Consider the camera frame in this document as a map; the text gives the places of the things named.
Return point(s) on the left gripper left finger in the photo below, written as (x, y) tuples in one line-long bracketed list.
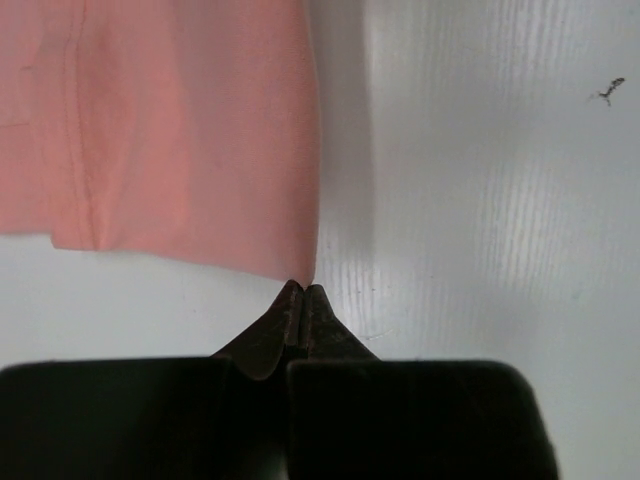
[(151, 418)]

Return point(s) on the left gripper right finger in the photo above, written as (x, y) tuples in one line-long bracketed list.
[(353, 416)]

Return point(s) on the pink t-shirt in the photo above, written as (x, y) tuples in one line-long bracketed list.
[(184, 129)]

